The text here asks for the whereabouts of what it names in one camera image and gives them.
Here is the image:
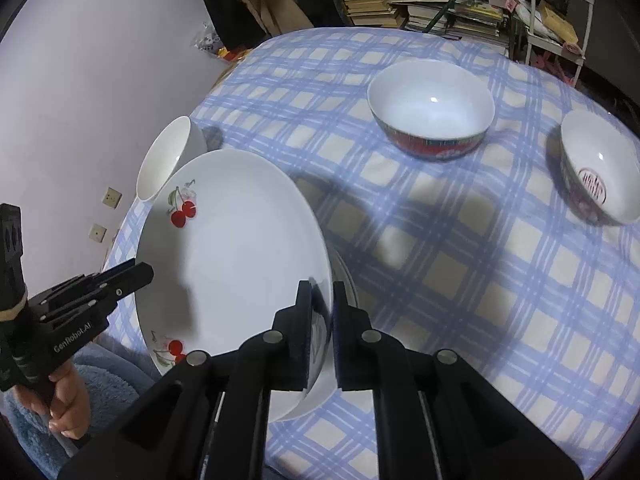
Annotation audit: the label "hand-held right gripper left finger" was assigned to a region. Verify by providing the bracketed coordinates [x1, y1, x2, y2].
[57, 280, 315, 480]

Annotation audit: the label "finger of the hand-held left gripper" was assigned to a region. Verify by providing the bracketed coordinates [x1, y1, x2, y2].
[35, 259, 137, 301]
[40, 263, 155, 328]

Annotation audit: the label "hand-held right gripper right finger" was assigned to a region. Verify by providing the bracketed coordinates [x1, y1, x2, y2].
[331, 281, 585, 480]

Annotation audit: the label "white cherry-print plate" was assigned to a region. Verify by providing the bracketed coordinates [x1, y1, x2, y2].
[134, 149, 335, 422]

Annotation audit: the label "plain white bowl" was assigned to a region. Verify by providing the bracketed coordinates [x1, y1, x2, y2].
[136, 116, 208, 204]

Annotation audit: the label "red patterned bowl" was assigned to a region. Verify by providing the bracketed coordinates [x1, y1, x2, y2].
[367, 58, 496, 162]

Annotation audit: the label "bowl with red seal mark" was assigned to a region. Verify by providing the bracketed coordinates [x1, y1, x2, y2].
[560, 110, 640, 226]

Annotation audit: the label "person's left hand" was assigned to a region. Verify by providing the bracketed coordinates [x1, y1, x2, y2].
[17, 360, 91, 441]

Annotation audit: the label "blue fleece clothing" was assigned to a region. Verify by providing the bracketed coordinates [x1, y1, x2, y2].
[0, 345, 166, 480]

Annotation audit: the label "blue plaid tablecloth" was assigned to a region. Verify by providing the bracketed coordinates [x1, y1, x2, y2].
[102, 27, 640, 480]

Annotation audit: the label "yellow plastic bag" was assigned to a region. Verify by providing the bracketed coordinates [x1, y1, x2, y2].
[217, 45, 253, 63]

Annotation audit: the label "printed white plastic bag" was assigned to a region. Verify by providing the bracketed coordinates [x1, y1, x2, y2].
[192, 22, 223, 56]

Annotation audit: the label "black hanging pants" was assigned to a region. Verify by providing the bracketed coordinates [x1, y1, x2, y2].
[195, 0, 266, 48]

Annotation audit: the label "stack of tan books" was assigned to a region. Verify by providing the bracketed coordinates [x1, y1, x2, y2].
[335, 0, 406, 28]

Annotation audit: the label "pile of magazines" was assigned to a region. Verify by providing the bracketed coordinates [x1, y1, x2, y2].
[400, 0, 508, 48]

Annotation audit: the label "yellow wooden shelf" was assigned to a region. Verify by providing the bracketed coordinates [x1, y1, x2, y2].
[320, 0, 521, 56]

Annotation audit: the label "white utility cart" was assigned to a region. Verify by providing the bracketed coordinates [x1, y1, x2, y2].
[510, 0, 596, 86]

